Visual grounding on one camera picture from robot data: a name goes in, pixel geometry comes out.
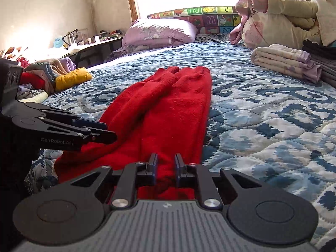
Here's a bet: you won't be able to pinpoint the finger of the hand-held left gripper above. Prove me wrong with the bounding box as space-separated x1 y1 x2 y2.
18 102 108 130
14 118 117 145

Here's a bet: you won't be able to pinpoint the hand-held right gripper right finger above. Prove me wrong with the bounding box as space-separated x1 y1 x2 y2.
175 154 262 210

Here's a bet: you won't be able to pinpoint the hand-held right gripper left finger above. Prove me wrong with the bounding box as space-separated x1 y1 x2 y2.
70 153 159 209

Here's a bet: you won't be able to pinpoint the red fleece garment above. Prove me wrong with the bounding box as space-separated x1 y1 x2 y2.
55 66 213 205

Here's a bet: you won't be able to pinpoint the folded grey clothes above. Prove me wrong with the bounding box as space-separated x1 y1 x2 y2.
311 55 336 88

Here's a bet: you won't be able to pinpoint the folded black clothes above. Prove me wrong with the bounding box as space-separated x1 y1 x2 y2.
302 39 336 59

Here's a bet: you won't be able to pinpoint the red cloth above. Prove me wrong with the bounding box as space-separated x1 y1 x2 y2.
20 72 46 90

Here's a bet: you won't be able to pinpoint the pale lilac white cloth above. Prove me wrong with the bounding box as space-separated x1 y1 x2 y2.
17 84 49 104

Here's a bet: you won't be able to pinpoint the grey blue cloth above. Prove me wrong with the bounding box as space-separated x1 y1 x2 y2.
39 67 59 93

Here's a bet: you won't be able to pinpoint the yellow knit sweater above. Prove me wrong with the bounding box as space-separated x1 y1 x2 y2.
55 67 93 92

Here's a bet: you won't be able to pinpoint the desk lamp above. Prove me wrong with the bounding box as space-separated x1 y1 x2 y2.
62 29 79 45

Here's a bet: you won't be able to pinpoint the blue patterned quilt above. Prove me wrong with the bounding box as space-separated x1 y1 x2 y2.
25 35 336 250

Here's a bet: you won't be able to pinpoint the pink pillow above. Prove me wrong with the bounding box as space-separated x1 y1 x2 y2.
121 18 198 53

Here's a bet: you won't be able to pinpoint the colourful alphabet foam mat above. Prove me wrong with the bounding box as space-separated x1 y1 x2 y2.
147 5 242 34

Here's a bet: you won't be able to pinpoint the folded cream lilac blanket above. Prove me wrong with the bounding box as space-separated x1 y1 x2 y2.
250 44 323 84

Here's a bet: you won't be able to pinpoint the cream comforter with pink print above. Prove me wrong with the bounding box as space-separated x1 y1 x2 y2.
229 0 323 50

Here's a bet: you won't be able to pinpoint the white fleece blanket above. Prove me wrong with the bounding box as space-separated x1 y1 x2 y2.
312 0 336 46

